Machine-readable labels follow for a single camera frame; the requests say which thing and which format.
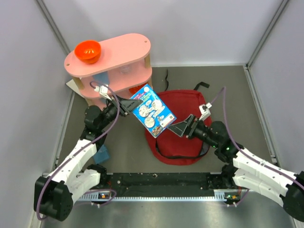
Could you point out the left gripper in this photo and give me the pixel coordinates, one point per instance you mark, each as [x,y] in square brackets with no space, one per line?
[126,105]

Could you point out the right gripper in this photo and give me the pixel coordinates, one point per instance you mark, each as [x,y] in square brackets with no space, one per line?
[187,127]

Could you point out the red backpack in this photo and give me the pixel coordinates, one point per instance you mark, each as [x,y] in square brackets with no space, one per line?
[170,148]

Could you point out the blue illustrated book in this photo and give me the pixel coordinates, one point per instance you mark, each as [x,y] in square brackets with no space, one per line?
[152,113]

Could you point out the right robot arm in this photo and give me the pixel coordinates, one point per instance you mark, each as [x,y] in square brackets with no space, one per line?
[247,170]

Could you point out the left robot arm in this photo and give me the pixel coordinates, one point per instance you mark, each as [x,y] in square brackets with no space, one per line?
[56,193]

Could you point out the orange bowl lower shelf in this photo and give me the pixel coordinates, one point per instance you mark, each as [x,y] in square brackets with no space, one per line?
[133,90]

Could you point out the clear plastic cup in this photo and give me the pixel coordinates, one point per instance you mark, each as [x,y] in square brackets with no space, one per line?
[125,69]

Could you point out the blue plastic cup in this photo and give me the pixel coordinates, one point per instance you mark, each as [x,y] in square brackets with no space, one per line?
[102,78]

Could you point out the pink three-tier wooden shelf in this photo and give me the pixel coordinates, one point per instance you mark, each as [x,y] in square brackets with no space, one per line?
[130,49]

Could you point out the white paper sheet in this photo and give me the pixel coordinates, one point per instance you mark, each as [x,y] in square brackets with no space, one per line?
[72,85]

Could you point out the orange bowl on top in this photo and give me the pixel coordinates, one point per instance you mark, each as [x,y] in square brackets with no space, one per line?
[88,51]

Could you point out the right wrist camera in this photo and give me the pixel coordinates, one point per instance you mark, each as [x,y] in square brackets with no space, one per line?
[205,111]

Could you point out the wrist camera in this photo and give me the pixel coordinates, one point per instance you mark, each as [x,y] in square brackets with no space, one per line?
[205,111]
[103,92]

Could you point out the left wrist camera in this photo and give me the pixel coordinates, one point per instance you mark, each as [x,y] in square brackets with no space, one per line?
[103,92]

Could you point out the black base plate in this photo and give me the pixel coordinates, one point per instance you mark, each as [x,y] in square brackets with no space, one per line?
[184,184]

